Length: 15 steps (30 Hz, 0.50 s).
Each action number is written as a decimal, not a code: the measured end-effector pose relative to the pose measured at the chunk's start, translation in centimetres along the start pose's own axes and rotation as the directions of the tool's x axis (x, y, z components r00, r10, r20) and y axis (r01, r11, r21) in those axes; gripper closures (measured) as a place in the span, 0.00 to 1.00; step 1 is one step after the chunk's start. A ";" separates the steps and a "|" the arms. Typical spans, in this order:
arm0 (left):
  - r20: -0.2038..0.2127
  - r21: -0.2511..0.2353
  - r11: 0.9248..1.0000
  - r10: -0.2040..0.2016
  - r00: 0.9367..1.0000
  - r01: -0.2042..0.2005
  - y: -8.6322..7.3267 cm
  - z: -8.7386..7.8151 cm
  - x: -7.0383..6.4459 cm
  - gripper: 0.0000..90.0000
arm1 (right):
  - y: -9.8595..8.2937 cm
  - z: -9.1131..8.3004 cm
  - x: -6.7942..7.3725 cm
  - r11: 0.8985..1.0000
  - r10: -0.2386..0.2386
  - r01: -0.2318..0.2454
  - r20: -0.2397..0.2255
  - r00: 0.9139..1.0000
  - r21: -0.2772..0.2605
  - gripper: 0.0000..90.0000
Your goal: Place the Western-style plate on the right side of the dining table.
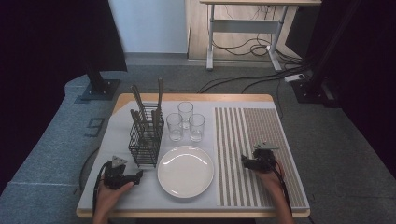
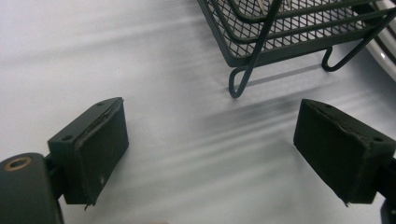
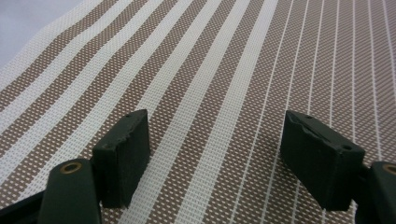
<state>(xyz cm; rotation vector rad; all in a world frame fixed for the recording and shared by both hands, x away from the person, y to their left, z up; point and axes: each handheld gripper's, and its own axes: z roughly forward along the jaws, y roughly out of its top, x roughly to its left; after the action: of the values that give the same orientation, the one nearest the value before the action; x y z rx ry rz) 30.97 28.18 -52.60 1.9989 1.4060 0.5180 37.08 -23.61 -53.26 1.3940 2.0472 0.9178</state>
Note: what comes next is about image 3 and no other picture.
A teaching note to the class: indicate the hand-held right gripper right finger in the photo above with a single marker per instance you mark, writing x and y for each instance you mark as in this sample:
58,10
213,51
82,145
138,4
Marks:
317,161

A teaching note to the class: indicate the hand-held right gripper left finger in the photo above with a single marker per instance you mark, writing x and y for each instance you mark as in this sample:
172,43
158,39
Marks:
124,161

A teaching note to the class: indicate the brown white striped placemat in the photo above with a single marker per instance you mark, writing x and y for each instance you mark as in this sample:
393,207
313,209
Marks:
199,62

